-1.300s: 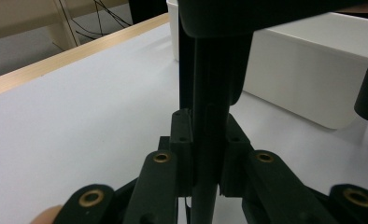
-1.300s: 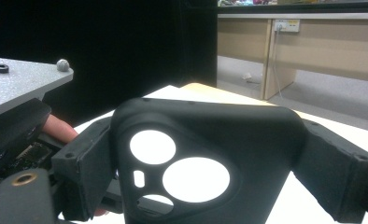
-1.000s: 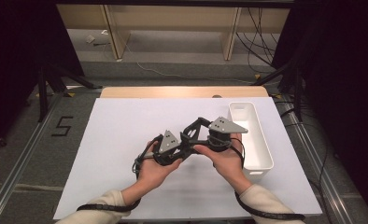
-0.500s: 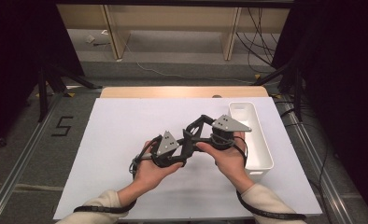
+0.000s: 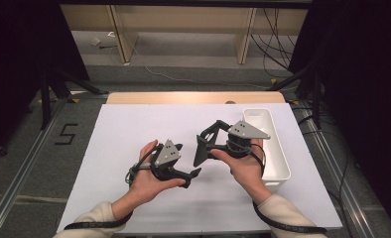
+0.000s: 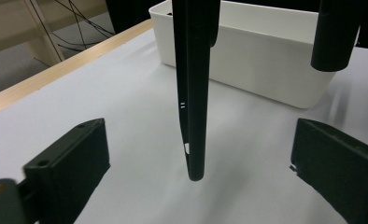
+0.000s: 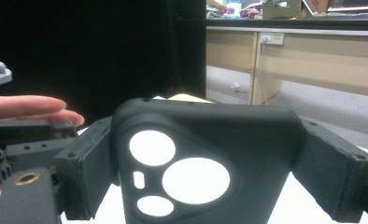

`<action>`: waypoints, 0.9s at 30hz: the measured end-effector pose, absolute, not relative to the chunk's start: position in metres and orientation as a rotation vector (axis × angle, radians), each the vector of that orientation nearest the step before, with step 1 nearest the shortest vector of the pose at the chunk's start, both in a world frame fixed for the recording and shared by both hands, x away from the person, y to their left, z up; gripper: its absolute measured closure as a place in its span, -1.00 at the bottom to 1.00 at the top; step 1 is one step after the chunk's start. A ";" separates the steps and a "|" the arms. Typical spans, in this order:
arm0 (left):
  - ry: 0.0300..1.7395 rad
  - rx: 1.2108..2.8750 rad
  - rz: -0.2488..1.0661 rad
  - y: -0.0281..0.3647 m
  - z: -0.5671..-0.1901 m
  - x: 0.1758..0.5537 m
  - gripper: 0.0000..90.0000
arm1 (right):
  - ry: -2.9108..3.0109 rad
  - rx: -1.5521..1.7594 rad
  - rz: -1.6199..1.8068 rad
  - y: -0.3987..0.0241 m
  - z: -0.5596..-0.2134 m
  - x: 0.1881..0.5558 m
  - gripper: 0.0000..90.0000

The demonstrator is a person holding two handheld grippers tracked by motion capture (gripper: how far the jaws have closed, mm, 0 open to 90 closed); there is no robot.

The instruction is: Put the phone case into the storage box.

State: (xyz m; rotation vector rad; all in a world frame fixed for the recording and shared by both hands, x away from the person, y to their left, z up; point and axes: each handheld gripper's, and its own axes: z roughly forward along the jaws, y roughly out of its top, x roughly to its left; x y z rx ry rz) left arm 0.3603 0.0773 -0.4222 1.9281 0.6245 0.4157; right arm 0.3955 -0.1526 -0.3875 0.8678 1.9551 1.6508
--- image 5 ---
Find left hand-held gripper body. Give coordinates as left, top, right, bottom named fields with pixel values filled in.
left=150, top=139, right=185, bottom=182

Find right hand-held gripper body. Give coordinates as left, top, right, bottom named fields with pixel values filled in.
left=226, top=120, right=271, bottom=159

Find white plastic bin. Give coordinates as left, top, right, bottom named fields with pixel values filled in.
left=242, top=107, right=292, bottom=194

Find person's left hand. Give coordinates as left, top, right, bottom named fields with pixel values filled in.
left=127, top=139, right=187, bottom=208

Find person's right hand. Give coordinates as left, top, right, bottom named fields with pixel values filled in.
left=209, top=138, right=271, bottom=206

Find wooden table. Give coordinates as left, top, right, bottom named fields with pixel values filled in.
left=106, top=91, right=287, bottom=105

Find black metal stand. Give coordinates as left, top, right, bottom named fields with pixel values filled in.
left=39, top=67, right=110, bottom=131
left=267, top=65, right=324, bottom=130

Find wooden shelf unit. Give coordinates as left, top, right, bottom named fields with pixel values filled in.
left=60, top=4, right=309, bottom=65

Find black curtain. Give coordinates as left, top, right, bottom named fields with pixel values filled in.
left=287, top=0, right=391, bottom=229
left=0, top=0, right=90, bottom=160

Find metal floor rail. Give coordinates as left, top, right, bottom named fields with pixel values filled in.
left=296, top=102, right=380, bottom=238
left=0, top=98, right=68, bottom=238

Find bundle of black cables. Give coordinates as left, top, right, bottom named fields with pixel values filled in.
left=250, top=8, right=299, bottom=72

